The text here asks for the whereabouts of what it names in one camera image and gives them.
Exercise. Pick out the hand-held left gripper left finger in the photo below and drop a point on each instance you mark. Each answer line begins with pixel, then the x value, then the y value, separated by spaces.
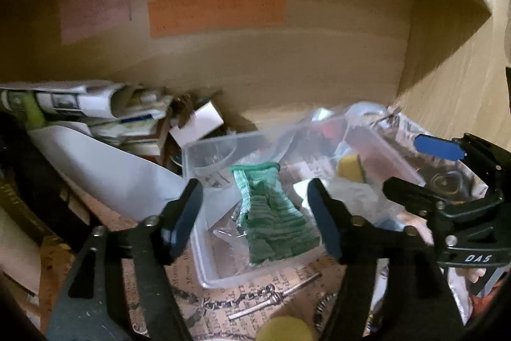
pixel 184 219

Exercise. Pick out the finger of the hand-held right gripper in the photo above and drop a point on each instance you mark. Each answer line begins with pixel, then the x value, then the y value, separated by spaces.
pixel 413 197
pixel 436 147

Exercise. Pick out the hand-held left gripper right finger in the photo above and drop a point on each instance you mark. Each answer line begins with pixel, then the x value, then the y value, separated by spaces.
pixel 324 221

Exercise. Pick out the green knitted cloth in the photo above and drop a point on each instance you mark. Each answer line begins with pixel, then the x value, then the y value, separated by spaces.
pixel 275 217

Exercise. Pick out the clear plastic container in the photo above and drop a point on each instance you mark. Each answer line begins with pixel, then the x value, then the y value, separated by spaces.
pixel 215 261

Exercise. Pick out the person's right hand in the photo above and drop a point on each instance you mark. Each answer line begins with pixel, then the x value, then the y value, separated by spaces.
pixel 477 276

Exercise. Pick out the glass jar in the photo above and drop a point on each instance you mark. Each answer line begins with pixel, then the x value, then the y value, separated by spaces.
pixel 447 181

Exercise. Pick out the white cloth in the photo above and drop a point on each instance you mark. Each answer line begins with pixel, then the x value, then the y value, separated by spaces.
pixel 351 197

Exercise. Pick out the yellow sponge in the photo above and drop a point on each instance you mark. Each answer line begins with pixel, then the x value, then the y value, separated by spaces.
pixel 351 168

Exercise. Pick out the clear plastic bag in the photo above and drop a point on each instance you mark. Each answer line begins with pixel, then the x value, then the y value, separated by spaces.
pixel 359 117

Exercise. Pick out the white paper sheet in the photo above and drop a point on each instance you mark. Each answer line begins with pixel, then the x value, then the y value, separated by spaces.
pixel 115 169

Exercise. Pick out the stack of books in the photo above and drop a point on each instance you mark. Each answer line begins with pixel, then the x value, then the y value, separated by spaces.
pixel 143 137

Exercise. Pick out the small white box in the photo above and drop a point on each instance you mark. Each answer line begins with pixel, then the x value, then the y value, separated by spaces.
pixel 197 123

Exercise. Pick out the vintage printed table cover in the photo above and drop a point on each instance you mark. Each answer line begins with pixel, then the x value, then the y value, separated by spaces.
pixel 247 305

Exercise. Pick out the yellow ball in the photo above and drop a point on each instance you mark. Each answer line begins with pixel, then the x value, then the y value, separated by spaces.
pixel 285 330

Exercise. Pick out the rolled newspaper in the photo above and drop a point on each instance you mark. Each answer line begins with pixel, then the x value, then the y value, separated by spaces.
pixel 68 99

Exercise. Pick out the large cardboard box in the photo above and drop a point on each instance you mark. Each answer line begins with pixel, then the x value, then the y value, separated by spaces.
pixel 279 57

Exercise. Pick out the orange paper note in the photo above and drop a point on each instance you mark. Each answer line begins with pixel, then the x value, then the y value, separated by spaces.
pixel 215 11

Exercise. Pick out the pink paper note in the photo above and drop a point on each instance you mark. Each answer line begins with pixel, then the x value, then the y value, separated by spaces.
pixel 94 11

